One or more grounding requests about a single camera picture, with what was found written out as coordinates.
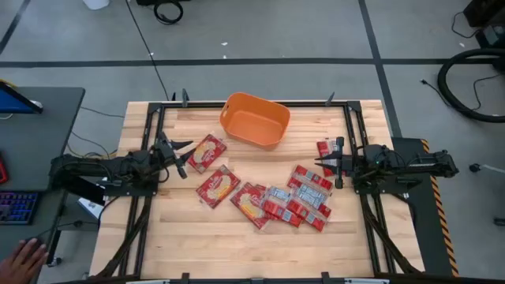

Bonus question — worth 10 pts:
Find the thin black cable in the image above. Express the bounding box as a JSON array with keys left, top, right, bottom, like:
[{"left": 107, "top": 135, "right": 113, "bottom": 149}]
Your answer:
[
  {"left": 472, "top": 73, "right": 503, "bottom": 112},
  {"left": 451, "top": 10, "right": 481, "bottom": 39}
]

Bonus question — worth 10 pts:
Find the white box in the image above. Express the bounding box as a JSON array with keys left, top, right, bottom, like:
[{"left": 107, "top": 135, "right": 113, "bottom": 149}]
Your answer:
[{"left": 77, "top": 196, "right": 106, "bottom": 220}]

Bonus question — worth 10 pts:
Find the white leg with caster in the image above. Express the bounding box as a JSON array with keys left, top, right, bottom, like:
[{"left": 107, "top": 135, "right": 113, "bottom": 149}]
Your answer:
[{"left": 468, "top": 163, "right": 505, "bottom": 175}]

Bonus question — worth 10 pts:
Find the computer monitor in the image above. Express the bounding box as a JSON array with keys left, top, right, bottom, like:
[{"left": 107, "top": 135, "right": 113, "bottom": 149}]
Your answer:
[{"left": 0, "top": 80, "right": 44, "bottom": 115}]

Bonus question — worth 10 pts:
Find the black cable with plug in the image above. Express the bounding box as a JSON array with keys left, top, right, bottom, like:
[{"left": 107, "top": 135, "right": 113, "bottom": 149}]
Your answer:
[{"left": 420, "top": 79, "right": 451, "bottom": 108}]

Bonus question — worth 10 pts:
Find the white bucket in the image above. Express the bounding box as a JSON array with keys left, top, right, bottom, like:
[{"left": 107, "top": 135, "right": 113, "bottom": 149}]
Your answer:
[{"left": 82, "top": 0, "right": 110, "bottom": 11}]

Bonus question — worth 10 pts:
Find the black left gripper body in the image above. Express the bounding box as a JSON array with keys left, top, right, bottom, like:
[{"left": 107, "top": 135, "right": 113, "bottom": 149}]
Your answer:
[{"left": 154, "top": 131, "right": 189, "bottom": 180}]

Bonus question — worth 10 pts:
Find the orange plastic basket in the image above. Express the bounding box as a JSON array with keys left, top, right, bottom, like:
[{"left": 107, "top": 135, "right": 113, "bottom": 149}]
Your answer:
[{"left": 219, "top": 92, "right": 292, "bottom": 151}]

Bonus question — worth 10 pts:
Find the dark grey desk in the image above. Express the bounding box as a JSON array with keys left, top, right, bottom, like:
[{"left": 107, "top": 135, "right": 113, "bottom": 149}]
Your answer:
[{"left": 0, "top": 86, "right": 86, "bottom": 284}]

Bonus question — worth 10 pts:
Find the black equipment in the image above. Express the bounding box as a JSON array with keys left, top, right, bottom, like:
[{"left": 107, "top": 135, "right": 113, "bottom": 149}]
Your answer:
[{"left": 463, "top": 0, "right": 505, "bottom": 50}]

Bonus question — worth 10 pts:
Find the red object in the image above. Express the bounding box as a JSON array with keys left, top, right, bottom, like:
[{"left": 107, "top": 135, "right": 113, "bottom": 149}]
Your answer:
[{"left": 0, "top": 153, "right": 9, "bottom": 185}]

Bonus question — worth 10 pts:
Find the backlit computer keyboard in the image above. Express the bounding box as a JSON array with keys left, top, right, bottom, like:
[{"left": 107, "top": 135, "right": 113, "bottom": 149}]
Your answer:
[{"left": 0, "top": 191, "right": 40, "bottom": 226}]

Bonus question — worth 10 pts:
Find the black platform with striped edge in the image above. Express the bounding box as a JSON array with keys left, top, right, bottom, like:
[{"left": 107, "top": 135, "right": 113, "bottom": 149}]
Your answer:
[{"left": 392, "top": 136, "right": 461, "bottom": 277}]

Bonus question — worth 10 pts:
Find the black metal table frame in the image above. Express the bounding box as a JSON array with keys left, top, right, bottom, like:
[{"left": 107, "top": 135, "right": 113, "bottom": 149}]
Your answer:
[{"left": 94, "top": 89, "right": 427, "bottom": 284}]

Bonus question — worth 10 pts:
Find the person's hand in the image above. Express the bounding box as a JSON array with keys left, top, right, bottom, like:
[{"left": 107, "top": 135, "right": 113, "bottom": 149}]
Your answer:
[{"left": 0, "top": 237, "right": 49, "bottom": 284}]

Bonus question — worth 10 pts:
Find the long black floor cable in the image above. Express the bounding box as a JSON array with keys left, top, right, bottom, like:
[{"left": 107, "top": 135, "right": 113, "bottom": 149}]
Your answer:
[{"left": 125, "top": 0, "right": 170, "bottom": 102}]

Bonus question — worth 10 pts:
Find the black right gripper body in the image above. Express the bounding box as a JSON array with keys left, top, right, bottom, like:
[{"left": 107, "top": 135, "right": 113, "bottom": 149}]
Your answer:
[{"left": 335, "top": 136, "right": 357, "bottom": 190}]

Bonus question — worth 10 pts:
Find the red popcorn bag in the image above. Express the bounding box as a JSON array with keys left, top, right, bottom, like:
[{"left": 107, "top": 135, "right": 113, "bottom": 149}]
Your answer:
[
  {"left": 260, "top": 185, "right": 304, "bottom": 229},
  {"left": 286, "top": 164, "right": 335, "bottom": 195},
  {"left": 230, "top": 181, "right": 273, "bottom": 231},
  {"left": 186, "top": 133, "right": 228, "bottom": 174},
  {"left": 195, "top": 164, "right": 241, "bottom": 210},
  {"left": 286, "top": 183, "right": 332, "bottom": 233},
  {"left": 316, "top": 138, "right": 344, "bottom": 178}
]

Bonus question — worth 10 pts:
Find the coiled black cable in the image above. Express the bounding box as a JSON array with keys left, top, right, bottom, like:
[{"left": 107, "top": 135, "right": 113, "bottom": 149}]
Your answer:
[{"left": 152, "top": 0, "right": 185, "bottom": 26}]

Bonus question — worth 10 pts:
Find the thick black hose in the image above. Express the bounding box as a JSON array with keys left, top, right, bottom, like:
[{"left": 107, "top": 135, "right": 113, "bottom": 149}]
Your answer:
[{"left": 436, "top": 47, "right": 505, "bottom": 124}]

